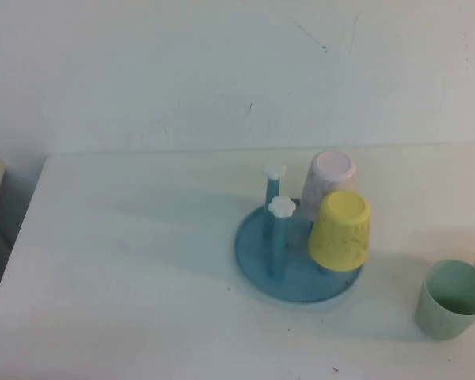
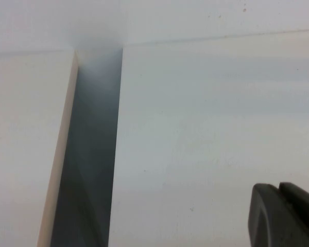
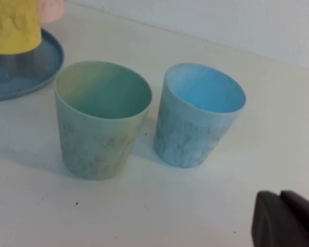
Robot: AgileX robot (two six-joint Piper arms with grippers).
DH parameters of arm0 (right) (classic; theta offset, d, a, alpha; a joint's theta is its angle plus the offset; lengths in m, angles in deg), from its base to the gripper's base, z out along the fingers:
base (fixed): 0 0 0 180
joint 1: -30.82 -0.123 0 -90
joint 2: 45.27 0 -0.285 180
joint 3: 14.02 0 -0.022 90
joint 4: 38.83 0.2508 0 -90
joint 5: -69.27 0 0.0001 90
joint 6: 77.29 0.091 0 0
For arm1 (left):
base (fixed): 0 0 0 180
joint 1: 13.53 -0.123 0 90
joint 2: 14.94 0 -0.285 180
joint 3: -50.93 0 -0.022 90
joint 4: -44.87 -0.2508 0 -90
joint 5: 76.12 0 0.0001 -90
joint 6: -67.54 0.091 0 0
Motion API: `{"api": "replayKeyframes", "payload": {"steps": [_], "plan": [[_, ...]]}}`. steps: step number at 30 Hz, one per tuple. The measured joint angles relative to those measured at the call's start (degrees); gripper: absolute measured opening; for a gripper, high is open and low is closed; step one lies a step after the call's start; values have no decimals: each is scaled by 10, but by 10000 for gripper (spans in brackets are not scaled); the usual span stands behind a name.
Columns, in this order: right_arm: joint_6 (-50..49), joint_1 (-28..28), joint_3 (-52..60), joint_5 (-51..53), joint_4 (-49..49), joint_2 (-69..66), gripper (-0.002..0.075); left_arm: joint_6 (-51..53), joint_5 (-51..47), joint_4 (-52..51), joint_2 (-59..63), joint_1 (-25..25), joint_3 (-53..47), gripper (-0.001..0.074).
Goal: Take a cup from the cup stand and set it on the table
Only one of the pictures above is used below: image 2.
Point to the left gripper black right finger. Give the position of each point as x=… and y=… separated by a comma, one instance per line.
x=306, y=213

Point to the white side table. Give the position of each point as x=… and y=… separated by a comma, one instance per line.
x=23, y=133

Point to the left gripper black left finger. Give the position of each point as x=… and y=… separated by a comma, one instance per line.
x=267, y=218

